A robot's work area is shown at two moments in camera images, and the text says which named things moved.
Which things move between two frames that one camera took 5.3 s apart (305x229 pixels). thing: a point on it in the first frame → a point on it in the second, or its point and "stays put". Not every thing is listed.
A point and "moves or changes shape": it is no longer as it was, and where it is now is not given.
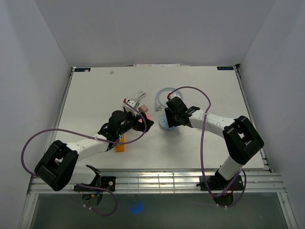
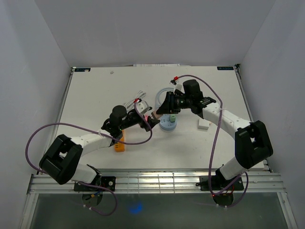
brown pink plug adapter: x=143 y=108 moves or changes shape
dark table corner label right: x=225 y=68 stays put
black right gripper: x=171 y=122 → x=168 y=106
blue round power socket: x=163 y=123 stays put
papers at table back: x=167 y=65 stays put
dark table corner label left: x=82 y=69 stays put
